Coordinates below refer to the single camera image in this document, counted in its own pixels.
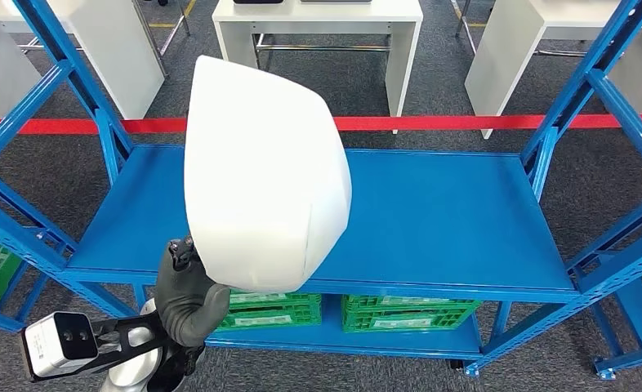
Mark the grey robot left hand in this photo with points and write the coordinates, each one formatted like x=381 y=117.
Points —
x=188 y=303

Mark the white curved plastic part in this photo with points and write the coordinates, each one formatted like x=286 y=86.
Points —
x=261 y=178

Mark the red barrier belt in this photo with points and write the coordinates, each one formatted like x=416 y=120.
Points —
x=461 y=122
x=56 y=126

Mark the black flat device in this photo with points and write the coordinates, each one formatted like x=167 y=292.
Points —
x=259 y=1

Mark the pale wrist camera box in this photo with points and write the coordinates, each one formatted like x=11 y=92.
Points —
x=56 y=343

